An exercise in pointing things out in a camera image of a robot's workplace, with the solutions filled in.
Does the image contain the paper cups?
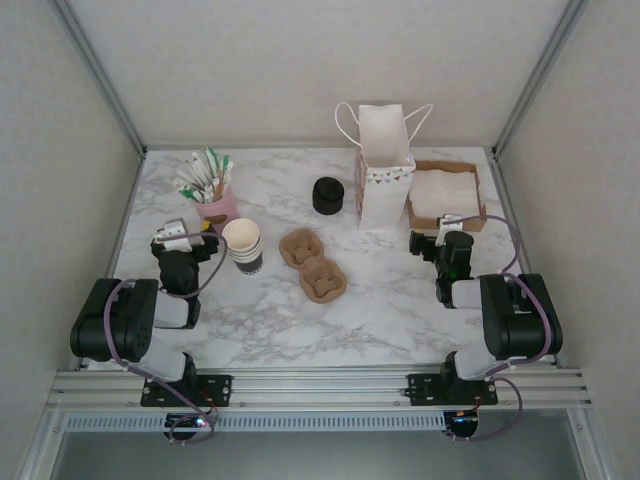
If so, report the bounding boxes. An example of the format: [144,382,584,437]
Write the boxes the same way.
[222,234,264,277]

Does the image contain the white paper gift bag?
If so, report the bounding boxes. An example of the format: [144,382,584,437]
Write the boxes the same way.
[334,101,435,231]

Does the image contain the black cup lid stack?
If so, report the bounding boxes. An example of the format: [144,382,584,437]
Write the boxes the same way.
[312,176,346,217]

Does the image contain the brown pulp cup carrier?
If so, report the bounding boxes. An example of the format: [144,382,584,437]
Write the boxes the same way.
[278,227,349,305]

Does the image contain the pink straw holder cup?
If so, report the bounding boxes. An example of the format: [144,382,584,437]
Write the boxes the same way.
[193,191,240,235]

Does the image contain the brown cardboard napkin box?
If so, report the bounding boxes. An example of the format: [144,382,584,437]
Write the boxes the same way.
[407,159,488,234]

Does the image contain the white wrapped straw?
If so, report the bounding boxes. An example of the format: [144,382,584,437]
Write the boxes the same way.
[172,174,207,194]
[187,155,214,191]

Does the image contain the small controller board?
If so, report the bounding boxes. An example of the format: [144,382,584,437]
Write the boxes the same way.
[447,410,481,435]
[164,412,209,430]

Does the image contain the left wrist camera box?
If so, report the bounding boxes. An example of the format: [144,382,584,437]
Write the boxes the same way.
[156,218,195,252]

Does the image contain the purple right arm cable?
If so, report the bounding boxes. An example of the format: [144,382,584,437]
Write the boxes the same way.
[442,213,557,444]

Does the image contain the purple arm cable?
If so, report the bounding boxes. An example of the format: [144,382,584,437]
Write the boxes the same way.
[104,230,230,445]
[442,213,557,444]

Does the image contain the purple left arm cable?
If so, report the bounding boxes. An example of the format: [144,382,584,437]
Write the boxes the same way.
[104,230,230,445]

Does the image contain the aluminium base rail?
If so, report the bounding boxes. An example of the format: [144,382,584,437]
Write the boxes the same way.
[47,367,594,414]

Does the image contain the grey slotted cable duct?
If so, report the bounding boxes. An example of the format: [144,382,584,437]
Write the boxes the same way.
[64,412,446,432]

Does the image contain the aluminium frame post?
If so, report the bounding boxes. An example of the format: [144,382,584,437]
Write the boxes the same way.
[489,0,592,162]
[49,0,147,161]

